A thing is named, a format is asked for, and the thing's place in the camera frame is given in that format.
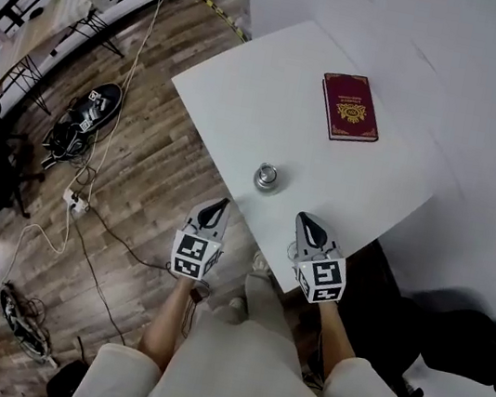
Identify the person's white shoe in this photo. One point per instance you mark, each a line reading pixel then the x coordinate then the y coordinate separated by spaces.
pixel 261 261

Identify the white table with black legs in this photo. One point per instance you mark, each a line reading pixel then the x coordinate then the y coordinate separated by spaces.
pixel 35 34

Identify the small silver metal can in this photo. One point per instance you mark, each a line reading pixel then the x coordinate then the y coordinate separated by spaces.
pixel 265 188

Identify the black open bag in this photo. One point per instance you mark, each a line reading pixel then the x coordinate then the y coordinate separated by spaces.
pixel 98 109

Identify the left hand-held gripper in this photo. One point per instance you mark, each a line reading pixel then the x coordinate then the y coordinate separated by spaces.
pixel 192 249

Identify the white power strip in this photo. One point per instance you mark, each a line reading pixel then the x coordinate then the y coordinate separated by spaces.
pixel 75 201

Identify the dark red hardcover book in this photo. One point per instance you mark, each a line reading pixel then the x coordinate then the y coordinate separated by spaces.
pixel 352 109

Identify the person's right forearm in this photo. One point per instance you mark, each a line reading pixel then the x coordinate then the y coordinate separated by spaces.
pixel 336 335

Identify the black backpack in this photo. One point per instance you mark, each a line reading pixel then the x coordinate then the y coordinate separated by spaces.
pixel 66 384

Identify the person's left forearm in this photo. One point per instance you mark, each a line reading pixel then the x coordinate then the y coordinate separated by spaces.
pixel 168 321

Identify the yellow black striped floor strip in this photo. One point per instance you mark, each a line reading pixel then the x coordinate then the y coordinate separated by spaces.
pixel 218 11

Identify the black bag on floor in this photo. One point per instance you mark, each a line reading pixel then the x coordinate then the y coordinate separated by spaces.
pixel 64 145

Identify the person's beige trousers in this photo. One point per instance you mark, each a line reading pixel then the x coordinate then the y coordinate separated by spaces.
pixel 249 362

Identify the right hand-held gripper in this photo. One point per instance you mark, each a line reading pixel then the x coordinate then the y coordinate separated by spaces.
pixel 322 276

